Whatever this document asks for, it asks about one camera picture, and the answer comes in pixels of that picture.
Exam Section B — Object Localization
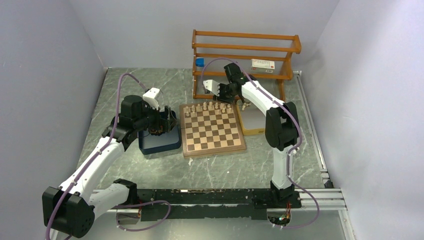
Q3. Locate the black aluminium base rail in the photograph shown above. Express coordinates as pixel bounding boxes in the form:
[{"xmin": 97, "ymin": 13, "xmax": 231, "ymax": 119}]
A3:
[{"xmin": 87, "ymin": 188, "xmax": 346, "ymax": 222}]

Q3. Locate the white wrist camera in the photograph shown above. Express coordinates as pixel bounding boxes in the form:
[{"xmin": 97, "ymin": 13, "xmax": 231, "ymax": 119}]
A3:
[
  {"xmin": 202, "ymin": 79, "xmax": 220, "ymax": 96},
  {"xmin": 142, "ymin": 87, "xmax": 161, "ymax": 110}
]

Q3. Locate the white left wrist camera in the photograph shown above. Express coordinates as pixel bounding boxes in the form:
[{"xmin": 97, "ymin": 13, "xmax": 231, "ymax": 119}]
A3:
[{"xmin": 142, "ymin": 87, "xmax": 161, "ymax": 110}]

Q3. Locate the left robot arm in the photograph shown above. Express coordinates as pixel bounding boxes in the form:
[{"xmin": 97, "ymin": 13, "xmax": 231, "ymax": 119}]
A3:
[{"xmin": 42, "ymin": 95, "xmax": 177, "ymax": 240}]

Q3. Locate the orange wooden shelf rack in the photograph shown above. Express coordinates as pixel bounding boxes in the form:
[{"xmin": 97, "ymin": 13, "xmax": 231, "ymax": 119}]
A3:
[{"xmin": 191, "ymin": 29, "xmax": 302, "ymax": 100}]

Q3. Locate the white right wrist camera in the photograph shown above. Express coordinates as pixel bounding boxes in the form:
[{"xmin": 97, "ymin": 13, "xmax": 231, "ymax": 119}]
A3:
[{"xmin": 202, "ymin": 79, "xmax": 220, "ymax": 96}]

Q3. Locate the pile of brown chess pieces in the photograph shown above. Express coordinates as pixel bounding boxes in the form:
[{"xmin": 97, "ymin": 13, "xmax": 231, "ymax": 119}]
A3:
[{"xmin": 148, "ymin": 129, "xmax": 164, "ymax": 136}]

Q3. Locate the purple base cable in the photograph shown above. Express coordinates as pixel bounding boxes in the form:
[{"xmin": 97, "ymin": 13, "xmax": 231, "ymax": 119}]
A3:
[{"xmin": 115, "ymin": 200, "xmax": 172, "ymax": 232}]

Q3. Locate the white red box on shelf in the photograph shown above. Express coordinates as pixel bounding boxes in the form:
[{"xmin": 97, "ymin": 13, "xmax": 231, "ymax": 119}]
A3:
[{"xmin": 251, "ymin": 59, "xmax": 275, "ymax": 72}]

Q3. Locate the white chess pawn lying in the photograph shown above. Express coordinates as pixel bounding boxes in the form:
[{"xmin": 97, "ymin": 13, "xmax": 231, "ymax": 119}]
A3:
[{"xmin": 241, "ymin": 102, "xmax": 251, "ymax": 111}]

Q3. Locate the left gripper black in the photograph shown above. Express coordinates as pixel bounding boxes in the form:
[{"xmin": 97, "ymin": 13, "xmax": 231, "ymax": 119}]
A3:
[{"xmin": 133, "ymin": 99, "xmax": 177, "ymax": 132}]

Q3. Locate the dark blue tray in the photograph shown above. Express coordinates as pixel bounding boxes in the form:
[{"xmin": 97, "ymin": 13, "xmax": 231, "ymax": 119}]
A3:
[{"xmin": 138, "ymin": 120, "xmax": 182, "ymax": 155}]

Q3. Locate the wooden chessboard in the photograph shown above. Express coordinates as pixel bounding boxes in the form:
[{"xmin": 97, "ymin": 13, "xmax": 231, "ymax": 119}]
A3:
[{"xmin": 179, "ymin": 101, "xmax": 247, "ymax": 158}]

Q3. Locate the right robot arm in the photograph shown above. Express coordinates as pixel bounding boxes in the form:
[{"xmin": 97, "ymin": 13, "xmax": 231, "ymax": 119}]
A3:
[{"xmin": 202, "ymin": 63, "xmax": 301, "ymax": 207}]

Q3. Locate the blue box on shelf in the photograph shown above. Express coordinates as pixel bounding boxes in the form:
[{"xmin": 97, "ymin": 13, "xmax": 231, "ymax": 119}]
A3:
[{"xmin": 194, "ymin": 57, "xmax": 205, "ymax": 68}]

